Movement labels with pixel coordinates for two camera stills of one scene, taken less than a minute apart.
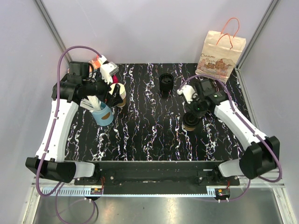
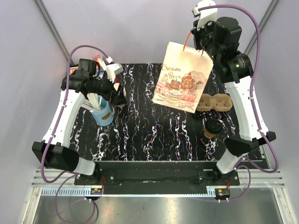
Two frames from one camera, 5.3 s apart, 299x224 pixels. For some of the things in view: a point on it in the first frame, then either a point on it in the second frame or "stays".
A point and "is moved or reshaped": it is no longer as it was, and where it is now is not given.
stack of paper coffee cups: x=123 y=94 stays
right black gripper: x=199 y=114 -> x=196 y=33
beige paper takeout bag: x=219 y=55 is moved or reshaped
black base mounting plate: x=157 y=177 stays
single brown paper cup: x=188 y=128 -> x=208 y=134
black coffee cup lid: x=190 y=119 -> x=213 y=126
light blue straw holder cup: x=103 y=117 stays
